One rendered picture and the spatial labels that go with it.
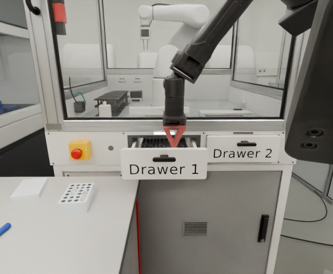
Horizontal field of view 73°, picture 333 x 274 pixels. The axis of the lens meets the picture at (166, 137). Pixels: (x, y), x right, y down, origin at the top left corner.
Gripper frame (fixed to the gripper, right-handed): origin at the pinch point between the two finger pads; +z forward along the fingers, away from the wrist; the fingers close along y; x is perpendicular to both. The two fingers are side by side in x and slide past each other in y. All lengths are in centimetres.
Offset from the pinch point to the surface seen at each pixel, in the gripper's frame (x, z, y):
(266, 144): -37.8, 6.6, 16.7
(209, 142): -15.2, 6.0, 16.9
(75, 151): 35.7, 7.9, 11.8
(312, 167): -148, 76, 135
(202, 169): -10.2, 10.4, 2.5
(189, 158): -5.4, 6.5, 2.6
